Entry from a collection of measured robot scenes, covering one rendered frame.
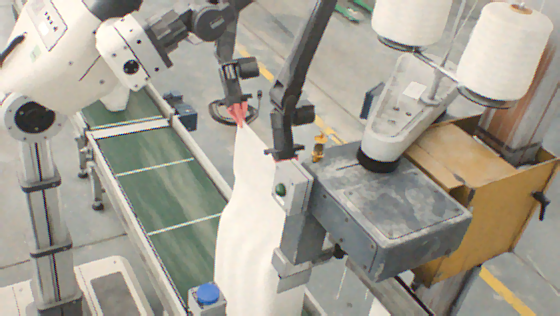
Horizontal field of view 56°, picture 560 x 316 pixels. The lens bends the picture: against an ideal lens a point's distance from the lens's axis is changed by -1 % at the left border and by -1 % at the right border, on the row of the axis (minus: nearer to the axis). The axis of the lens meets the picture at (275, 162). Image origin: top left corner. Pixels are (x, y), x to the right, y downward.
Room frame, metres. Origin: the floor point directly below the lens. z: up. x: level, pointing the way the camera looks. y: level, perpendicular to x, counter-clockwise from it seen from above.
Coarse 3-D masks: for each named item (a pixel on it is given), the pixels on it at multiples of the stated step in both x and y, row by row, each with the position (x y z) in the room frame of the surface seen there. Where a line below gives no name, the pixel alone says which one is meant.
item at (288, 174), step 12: (276, 168) 0.90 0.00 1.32; (288, 168) 0.89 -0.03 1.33; (300, 168) 0.89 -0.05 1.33; (276, 180) 0.89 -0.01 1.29; (288, 180) 0.86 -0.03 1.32; (300, 180) 0.85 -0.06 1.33; (312, 180) 0.87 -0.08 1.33; (288, 192) 0.85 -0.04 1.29; (300, 192) 0.85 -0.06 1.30; (288, 204) 0.85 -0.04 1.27; (300, 204) 0.85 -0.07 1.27
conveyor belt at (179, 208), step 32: (160, 128) 2.35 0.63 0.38; (128, 160) 2.03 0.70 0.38; (160, 160) 2.08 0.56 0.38; (192, 160) 2.12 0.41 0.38; (128, 192) 1.80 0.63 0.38; (160, 192) 1.84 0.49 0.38; (192, 192) 1.88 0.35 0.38; (160, 224) 1.64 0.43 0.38; (192, 224) 1.67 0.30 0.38; (160, 256) 1.46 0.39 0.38; (192, 256) 1.49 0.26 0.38
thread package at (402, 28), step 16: (384, 0) 1.19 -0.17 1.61; (400, 0) 1.16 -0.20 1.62; (416, 0) 1.15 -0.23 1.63; (432, 0) 1.15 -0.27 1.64; (448, 0) 1.17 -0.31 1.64; (384, 16) 1.17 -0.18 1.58; (400, 16) 1.15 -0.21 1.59; (416, 16) 1.15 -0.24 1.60; (432, 16) 1.15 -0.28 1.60; (384, 32) 1.17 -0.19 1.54; (400, 32) 1.15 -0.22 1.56; (416, 32) 1.14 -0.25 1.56; (432, 32) 1.16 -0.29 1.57
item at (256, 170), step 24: (240, 144) 1.44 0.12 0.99; (264, 144) 1.33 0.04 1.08; (240, 168) 1.42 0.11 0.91; (264, 168) 1.31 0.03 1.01; (240, 192) 1.36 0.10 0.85; (264, 192) 1.29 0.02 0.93; (240, 216) 1.28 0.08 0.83; (264, 216) 1.25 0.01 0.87; (240, 240) 1.21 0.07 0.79; (264, 240) 1.17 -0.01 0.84; (216, 264) 1.30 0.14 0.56; (240, 264) 1.17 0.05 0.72; (264, 264) 1.10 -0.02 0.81; (240, 288) 1.14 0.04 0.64; (264, 288) 1.07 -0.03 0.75; (240, 312) 1.13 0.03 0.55; (264, 312) 1.06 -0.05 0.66; (288, 312) 1.08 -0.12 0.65
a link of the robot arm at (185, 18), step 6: (180, 0) 1.15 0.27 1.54; (192, 0) 1.15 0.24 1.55; (198, 0) 1.14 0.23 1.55; (204, 0) 1.15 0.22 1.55; (174, 6) 1.13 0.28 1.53; (180, 6) 1.12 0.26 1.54; (186, 6) 1.11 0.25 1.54; (192, 6) 1.13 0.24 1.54; (198, 6) 1.12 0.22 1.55; (180, 12) 1.10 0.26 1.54; (186, 12) 1.10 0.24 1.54; (192, 12) 1.10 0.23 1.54; (186, 18) 1.10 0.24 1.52; (186, 24) 1.10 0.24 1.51
